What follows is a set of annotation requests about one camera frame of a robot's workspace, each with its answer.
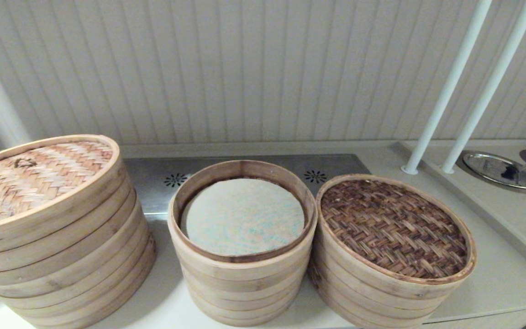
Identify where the dark woven bamboo steamer lid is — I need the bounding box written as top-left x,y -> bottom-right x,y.
316,174 -> 477,300

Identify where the white cloth steamer liner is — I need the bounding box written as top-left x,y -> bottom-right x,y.
181,177 -> 306,258

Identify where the large light bamboo steamer stack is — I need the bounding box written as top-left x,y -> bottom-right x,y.
0,174 -> 157,329

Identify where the large light woven steamer lid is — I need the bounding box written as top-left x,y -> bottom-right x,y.
0,134 -> 124,257

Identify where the white metal pole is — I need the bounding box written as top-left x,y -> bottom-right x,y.
401,0 -> 493,175
441,0 -> 526,174

